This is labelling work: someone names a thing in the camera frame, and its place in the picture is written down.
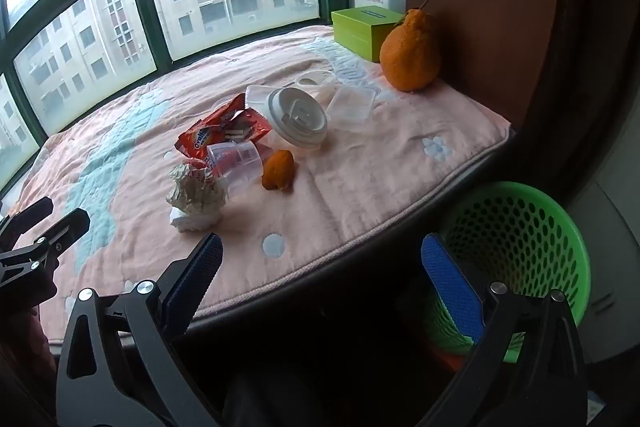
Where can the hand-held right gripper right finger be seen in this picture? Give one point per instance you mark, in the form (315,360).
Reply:
(450,279)

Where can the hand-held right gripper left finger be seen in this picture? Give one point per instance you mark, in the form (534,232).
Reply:
(202,264)

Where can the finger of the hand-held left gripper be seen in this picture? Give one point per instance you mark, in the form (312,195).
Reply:
(65,229)
(30,212)

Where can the paper ball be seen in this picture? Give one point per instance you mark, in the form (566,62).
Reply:
(195,189)

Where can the green perforated plastic basket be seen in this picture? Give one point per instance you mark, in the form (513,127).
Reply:
(520,237)

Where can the small clear plastic cup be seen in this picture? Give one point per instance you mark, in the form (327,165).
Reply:
(235,159)

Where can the orange peel piece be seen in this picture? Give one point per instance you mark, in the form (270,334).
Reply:
(278,171)

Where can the red snack wrapper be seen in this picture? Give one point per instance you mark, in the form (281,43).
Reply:
(220,129)

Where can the white lidded paper cup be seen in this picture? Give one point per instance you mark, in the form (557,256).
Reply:
(297,117)

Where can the pink quilted blanket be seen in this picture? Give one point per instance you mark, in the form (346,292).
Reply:
(360,177)

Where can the clear rectangular plastic lid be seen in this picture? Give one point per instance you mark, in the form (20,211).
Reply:
(257,96)

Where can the clear square plastic container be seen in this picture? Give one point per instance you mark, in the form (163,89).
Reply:
(350,107)

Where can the clear round plastic lid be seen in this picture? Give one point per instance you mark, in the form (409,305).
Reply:
(312,79)

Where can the orange plush toy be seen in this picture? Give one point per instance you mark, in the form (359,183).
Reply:
(410,54)

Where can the green tissue box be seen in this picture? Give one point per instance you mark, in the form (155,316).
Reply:
(362,29)

